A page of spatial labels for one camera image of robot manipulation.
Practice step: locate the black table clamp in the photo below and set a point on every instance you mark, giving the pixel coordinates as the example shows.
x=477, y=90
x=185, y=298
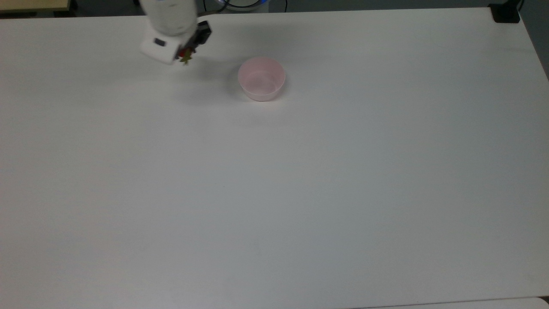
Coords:
x=506, y=13

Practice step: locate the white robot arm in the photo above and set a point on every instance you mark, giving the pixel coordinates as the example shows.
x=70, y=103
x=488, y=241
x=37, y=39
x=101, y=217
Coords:
x=170, y=16

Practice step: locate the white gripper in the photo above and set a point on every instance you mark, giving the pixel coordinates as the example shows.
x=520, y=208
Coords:
x=159, y=46

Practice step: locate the red strawberry with green leaves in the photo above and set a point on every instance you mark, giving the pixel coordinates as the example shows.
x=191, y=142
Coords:
x=186, y=55

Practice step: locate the light wooden side table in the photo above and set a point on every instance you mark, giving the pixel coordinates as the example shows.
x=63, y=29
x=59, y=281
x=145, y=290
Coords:
x=34, y=5

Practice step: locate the pink plastic bowl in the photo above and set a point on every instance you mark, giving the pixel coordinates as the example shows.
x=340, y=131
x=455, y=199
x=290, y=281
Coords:
x=261, y=83

